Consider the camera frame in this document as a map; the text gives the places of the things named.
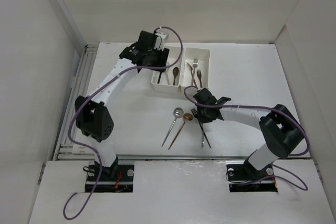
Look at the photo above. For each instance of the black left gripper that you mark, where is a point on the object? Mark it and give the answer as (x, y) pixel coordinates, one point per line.
(159, 61)

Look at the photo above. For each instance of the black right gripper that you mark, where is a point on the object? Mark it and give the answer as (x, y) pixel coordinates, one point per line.
(200, 117)

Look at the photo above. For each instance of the black handled fork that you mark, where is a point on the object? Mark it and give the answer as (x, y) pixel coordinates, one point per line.
(195, 114)

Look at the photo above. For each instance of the copper metal spoon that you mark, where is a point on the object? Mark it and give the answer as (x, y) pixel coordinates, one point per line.
(186, 118)

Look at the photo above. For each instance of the silver metal fork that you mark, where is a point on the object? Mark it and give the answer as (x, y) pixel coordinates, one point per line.
(202, 137)

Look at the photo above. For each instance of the silver slotted spoon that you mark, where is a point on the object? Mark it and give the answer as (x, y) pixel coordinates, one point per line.
(177, 113)

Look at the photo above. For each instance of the beige plastic spoon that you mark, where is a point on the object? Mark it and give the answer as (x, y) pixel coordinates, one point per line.
(167, 73)

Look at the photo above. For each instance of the brown wooden spoon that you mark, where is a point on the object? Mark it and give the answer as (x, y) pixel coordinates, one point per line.
(175, 74)

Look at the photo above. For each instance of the dark wooden fork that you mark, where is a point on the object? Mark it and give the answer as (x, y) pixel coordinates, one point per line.
(199, 75)

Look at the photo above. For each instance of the copper metal fork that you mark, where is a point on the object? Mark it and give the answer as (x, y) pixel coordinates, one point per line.
(191, 72)

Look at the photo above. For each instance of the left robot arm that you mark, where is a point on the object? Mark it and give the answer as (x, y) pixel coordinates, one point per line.
(93, 112)

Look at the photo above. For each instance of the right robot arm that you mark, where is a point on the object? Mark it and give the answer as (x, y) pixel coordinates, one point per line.
(281, 131)

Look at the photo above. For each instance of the left white plastic container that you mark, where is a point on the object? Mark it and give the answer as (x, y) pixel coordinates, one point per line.
(163, 87)

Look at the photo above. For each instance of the white plastic container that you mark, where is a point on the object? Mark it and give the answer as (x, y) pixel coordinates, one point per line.
(203, 56)
(163, 87)

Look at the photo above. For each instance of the right white plastic container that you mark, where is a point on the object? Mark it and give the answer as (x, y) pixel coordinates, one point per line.
(203, 56)

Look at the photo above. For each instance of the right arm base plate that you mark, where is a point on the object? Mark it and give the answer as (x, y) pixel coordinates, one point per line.
(245, 179)

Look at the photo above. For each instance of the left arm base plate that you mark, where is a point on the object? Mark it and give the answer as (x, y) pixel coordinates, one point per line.
(117, 180)

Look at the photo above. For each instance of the aluminium side rail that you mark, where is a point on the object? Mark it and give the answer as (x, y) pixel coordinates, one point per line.
(77, 85)

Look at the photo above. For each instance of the aluminium front rail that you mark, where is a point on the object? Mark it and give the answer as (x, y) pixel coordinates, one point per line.
(79, 157)

